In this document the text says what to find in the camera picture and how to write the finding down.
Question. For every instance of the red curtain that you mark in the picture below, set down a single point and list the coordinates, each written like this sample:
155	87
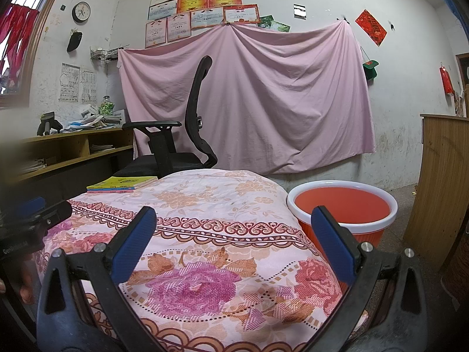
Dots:
18	36

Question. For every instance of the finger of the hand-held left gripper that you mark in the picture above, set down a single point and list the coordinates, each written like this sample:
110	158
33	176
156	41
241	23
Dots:
33	208
47	218

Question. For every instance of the yellow book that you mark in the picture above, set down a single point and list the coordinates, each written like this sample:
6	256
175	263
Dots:
121	181

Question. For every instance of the small wall calendar sheet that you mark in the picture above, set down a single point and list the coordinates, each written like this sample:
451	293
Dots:
88	86

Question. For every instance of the black and white photo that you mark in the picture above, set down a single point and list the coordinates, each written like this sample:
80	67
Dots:
299	11

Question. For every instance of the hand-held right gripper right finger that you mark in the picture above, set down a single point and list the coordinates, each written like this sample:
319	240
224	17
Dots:
335	249

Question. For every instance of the thin blue book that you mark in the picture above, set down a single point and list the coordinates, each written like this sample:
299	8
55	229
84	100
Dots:
110	189

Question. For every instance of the glass candy jar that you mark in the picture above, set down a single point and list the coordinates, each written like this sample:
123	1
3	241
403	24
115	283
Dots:
106	107

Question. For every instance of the stack of colourful books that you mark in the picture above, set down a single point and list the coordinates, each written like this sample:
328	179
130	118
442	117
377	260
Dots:
110	192

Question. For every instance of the black office chair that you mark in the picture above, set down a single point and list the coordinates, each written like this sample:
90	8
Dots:
194	117

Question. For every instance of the thin shelf papers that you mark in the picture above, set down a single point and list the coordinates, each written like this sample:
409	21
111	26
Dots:
102	148

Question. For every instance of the pile of papers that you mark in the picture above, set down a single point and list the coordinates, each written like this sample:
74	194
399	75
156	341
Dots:
91	121

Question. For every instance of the pink hanging sheet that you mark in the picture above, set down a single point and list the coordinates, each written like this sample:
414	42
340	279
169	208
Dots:
285	99

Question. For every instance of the group of wall certificates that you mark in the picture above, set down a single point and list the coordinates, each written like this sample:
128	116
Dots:
205	3

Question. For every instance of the wooden window frame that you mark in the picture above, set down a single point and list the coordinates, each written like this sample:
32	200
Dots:
47	25

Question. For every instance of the large wall calendar sheet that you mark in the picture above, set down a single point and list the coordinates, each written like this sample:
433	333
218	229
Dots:
69	82

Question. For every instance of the stack of shelf papers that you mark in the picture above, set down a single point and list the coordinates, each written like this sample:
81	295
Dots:
34	165

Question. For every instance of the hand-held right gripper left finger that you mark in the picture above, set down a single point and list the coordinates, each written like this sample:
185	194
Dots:
133	249

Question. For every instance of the black hanging pouch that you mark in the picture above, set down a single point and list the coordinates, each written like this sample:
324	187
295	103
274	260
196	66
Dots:
74	42

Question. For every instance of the round wall clock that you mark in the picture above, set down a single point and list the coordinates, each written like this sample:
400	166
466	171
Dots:
81	11

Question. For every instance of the wooden cabinet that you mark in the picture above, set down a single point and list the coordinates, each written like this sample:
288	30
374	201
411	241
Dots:
436	183

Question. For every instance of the red hanging ornament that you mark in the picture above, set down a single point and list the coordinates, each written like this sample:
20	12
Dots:
447	80

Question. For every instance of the brown framed door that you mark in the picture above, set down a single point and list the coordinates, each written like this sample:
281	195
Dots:
462	84

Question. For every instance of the wooden desk with shelves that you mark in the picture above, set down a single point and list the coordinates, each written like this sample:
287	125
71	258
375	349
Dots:
73	137

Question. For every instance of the red plastic basin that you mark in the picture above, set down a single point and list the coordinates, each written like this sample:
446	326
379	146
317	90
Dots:
340	205

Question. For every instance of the person's left hand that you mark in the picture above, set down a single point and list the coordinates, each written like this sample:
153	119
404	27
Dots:
27	278

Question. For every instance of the black phone stand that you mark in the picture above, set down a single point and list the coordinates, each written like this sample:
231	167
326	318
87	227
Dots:
49	124

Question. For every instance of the green wall photos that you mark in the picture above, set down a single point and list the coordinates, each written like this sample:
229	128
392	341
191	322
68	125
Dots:
274	24

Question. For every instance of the red paper wall decoration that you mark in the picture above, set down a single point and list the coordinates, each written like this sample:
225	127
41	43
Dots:
371	27

